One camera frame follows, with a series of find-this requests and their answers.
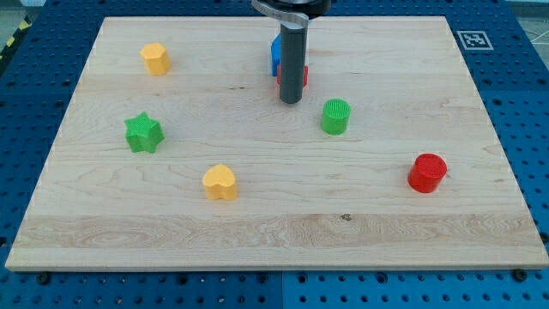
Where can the green cylinder block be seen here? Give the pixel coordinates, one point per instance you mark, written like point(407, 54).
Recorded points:
point(336, 113)

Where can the small red block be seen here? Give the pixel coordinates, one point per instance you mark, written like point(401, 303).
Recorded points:
point(305, 75)

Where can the yellow hexagon block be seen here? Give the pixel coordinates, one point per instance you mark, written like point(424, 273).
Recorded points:
point(155, 58)

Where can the red cylinder block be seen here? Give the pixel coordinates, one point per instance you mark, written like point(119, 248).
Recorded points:
point(427, 172)

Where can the grey cylindrical pointer rod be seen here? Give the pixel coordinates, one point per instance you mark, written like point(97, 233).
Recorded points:
point(293, 50)

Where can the light wooden board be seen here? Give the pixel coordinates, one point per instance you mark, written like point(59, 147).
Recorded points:
point(307, 200)

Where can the white fiducial marker tag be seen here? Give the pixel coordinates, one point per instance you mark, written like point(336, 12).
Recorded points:
point(475, 40)

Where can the blue block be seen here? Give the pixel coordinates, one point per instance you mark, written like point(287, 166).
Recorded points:
point(275, 53)

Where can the green star block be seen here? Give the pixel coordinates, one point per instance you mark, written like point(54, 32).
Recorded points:
point(143, 133)

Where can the silver metal clamp band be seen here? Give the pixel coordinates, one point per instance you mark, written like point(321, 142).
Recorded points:
point(290, 19)

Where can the yellow heart block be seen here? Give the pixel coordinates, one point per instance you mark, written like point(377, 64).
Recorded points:
point(219, 182)

